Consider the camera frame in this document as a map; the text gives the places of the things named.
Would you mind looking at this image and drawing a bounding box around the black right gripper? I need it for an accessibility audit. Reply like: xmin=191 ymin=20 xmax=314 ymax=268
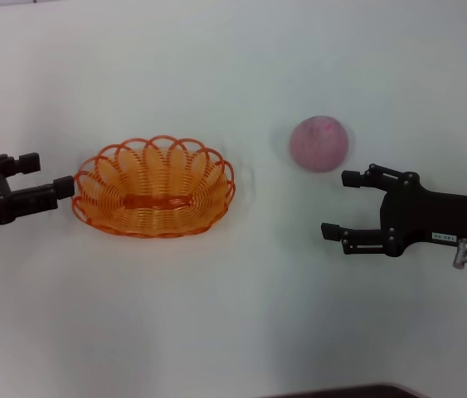
xmin=320 ymin=163 xmax=467 ymax=259

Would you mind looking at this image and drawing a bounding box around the pink peach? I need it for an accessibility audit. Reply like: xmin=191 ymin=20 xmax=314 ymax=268
xmin=289 ymin=114 xmax=349 ymax=174

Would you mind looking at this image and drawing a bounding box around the orange woven plastic basket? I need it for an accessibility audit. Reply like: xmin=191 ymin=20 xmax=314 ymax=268
xmin=71 ymin=134 xmax=236 ymax=240

